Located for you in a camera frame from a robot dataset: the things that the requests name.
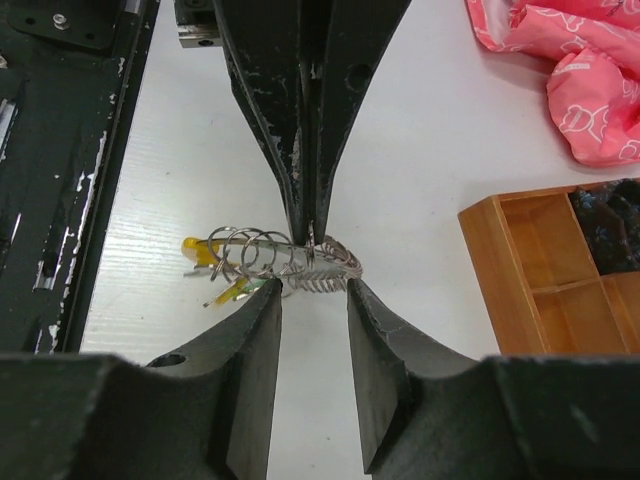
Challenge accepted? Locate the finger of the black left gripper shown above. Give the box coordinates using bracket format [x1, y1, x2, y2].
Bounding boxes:
[214, 0, 308, 245]
[304, 1, 409, 243]

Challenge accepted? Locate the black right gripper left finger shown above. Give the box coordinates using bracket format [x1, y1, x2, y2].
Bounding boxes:
[1, 280, 282, 479]

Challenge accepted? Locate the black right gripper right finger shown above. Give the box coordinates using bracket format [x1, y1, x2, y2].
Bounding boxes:
[347, 280, 639, 479]

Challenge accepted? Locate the green key tag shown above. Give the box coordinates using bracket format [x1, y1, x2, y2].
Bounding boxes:
[233, 280, 266, 301]

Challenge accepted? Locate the yellow key tag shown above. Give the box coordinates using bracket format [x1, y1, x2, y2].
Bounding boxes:
[181, 237, 249, 308]

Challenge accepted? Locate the metal keyring with yellow grip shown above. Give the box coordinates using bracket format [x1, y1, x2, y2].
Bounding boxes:
[203, 226, 363, 294]

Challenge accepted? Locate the wooden compartment tray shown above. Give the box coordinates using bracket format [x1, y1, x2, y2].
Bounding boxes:
[458, 185, 639, 354]

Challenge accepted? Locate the pink patterned cloth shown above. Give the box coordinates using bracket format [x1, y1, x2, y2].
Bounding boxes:
[466, 0, 639, 168]

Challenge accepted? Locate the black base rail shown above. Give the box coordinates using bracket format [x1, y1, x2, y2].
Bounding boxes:
[1, 1, 159, 354]

